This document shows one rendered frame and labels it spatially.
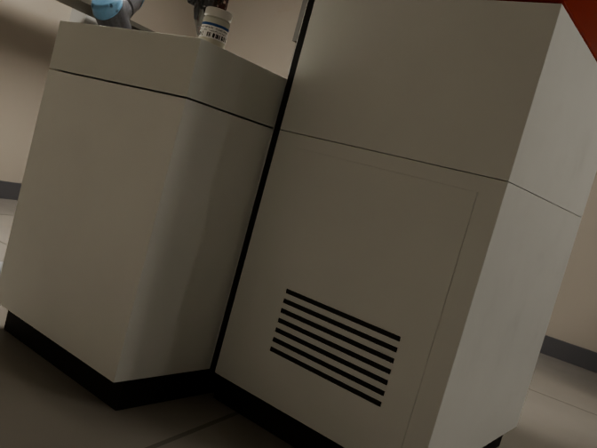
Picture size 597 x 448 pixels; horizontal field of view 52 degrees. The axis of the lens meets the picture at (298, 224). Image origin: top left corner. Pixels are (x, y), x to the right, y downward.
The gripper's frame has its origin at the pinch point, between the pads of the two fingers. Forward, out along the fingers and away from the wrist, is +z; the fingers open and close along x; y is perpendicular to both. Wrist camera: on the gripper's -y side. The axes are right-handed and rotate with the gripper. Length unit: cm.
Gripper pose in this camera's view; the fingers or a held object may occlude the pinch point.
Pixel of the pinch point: (198, 32)
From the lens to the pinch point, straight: 234.2
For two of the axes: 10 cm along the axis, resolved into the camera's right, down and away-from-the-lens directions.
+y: 7.7, 2.6, -5.8
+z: -2.7, 9.6, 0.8
